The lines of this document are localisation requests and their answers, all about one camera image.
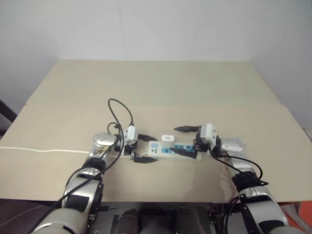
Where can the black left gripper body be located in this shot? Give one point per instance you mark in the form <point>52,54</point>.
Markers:
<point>131,146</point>

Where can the white power strip blue sockets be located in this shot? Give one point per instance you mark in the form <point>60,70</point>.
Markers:
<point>161,151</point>

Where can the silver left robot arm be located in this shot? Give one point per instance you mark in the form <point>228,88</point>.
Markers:
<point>104,141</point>

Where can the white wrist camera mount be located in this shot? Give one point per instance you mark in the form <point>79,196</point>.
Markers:
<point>131,134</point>
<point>207,131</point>

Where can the dark wooden furniture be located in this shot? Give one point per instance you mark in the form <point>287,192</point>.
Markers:
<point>6,117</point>

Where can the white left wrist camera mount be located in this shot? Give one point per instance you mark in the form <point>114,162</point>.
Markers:
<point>131,134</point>

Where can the white charger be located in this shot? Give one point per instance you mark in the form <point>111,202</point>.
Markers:
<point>167,141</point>

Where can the orange object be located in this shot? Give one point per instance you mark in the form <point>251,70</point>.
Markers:
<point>306,217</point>

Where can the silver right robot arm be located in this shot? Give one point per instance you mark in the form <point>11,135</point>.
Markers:
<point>231,145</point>

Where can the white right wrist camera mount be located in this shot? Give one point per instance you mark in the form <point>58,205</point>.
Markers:
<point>207,131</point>

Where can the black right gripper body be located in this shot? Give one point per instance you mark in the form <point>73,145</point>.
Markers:
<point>201,144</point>

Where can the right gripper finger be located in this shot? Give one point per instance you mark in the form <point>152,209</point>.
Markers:
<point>184,152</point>
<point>187,128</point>

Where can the grey rounded shape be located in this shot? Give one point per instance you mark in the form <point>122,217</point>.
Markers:
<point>128,220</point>

